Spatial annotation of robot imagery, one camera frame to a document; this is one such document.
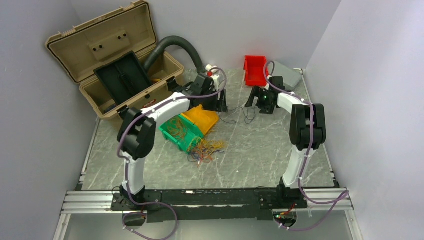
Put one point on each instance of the grey plastic case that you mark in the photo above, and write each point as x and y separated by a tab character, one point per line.
291	77

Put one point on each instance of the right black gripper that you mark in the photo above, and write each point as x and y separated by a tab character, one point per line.
258	92

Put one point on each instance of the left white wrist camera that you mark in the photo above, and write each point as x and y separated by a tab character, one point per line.
215	76

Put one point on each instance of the black toolbox tray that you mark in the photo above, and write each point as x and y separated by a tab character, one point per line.
123	78

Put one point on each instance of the green plastic bin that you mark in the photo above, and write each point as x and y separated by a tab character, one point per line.
181	132

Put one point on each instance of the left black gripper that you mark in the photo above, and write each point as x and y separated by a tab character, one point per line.
218	105

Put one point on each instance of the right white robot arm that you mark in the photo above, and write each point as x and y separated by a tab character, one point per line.
307	130

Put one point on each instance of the red plastic bin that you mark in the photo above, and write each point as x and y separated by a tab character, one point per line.
253	67

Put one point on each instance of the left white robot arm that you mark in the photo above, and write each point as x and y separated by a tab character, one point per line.
136	136

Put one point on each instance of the white pipe fitting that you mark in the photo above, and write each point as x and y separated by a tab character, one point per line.
211	68

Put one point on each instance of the yellow plastic bin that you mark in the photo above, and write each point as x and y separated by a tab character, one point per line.
205	120

